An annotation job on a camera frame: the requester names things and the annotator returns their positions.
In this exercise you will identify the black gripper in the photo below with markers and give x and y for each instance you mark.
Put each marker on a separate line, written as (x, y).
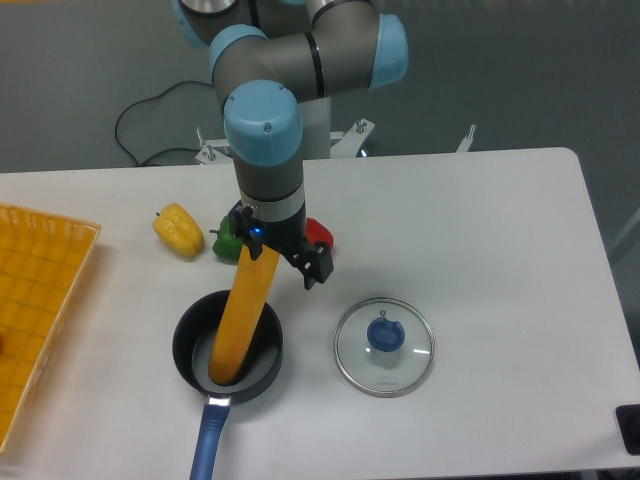
(287, 237)

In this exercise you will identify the yellow bell pepper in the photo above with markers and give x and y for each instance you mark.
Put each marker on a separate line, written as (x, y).
(177, 229)

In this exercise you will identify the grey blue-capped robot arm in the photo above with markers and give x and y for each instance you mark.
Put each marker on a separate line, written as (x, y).
(265, 60)

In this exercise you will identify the black box at table edge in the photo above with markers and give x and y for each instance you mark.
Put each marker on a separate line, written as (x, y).
(628, 418)

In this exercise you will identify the long yellow squash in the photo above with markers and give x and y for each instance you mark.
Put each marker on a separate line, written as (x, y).
(241, 315)

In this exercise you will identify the red bell pepper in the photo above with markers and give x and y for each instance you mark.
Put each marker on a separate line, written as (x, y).
(316, 233)

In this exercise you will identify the white metal base frame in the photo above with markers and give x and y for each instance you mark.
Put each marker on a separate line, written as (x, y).
(344, 144)

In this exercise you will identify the green bell pepper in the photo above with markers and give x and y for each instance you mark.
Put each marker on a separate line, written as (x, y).
(226, 247)

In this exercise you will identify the glass pot lid blue knob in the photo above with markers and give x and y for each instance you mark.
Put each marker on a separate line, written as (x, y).
(384, 347)

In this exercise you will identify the dark pot blue handle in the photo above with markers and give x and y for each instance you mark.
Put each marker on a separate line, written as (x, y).
(191, 348)

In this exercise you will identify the orange plastic basket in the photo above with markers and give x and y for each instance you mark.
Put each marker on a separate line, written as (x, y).
(43, 256)

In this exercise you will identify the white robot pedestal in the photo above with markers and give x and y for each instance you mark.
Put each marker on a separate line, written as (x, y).
(316, 122)

